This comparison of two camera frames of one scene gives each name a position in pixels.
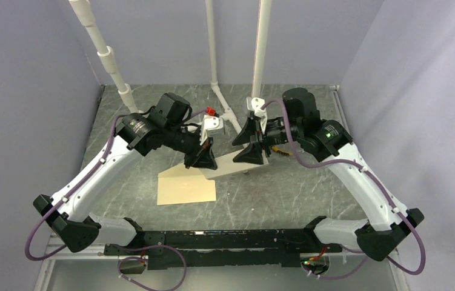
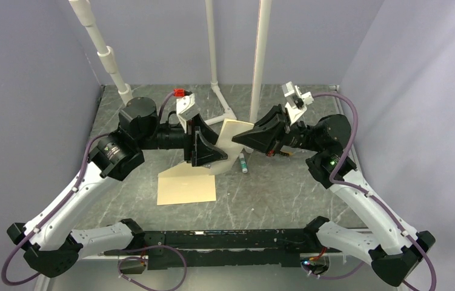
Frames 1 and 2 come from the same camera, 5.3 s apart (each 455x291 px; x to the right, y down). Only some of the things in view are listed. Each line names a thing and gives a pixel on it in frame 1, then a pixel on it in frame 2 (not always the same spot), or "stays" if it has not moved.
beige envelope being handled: [226, 165] → [229, 128]
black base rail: [172, 249] stays
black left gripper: [205, 159] stays
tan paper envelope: [180, 185] stays
